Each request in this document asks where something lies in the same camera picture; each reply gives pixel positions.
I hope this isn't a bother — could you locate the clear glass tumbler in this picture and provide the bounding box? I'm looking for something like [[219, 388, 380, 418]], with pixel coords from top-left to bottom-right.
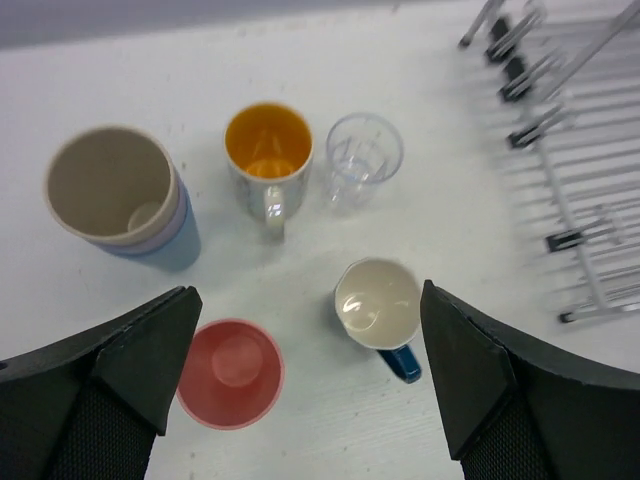
[[325, 112, 405, 215]]

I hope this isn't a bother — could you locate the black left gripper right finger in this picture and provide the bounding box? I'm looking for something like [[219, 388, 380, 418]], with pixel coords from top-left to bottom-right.
[[420, 280, 639, 479]]

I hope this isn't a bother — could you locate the lavender plastic cup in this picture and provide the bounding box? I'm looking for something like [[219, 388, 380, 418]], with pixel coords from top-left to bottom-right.
[[105, 181, 190, 256]]

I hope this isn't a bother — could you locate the silver metal dish rack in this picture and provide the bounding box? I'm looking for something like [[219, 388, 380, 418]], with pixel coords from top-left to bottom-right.
[[458, 1, 639, 324]]

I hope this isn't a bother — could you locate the dark blue ceramic mug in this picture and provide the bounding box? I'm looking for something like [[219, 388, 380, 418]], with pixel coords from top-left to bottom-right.
[[333, 257, 422, 384]]

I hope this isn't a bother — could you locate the pink plastic cup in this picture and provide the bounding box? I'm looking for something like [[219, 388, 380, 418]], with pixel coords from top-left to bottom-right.
[[177, 318, 285, 430]]

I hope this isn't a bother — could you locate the beige plastic cup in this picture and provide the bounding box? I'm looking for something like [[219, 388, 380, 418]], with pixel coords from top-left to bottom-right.
[[44, 125, 181, 246]]

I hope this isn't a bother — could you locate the light blue plastic cup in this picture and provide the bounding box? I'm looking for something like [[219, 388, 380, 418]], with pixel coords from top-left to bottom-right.
[[97, 200, 201, 272]]

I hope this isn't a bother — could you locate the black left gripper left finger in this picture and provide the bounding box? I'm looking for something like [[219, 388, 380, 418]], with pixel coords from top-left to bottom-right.
[[1, 286, 202, 479]]

